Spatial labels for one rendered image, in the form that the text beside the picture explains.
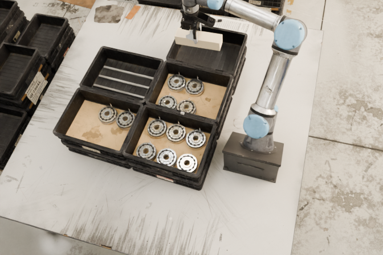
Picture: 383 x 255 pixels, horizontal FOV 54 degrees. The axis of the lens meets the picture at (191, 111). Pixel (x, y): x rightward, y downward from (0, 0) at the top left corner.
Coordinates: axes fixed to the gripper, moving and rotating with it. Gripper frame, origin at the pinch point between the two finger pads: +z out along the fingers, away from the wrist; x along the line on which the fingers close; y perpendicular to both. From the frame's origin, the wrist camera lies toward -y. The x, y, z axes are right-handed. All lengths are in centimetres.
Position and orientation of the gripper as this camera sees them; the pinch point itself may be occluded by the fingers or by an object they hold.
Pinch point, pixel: (198, 37)
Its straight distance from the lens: 198.6
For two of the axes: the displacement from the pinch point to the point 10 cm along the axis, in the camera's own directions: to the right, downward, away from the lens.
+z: 0.9, 4.9, 8.6
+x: -2.7, 8.5, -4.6
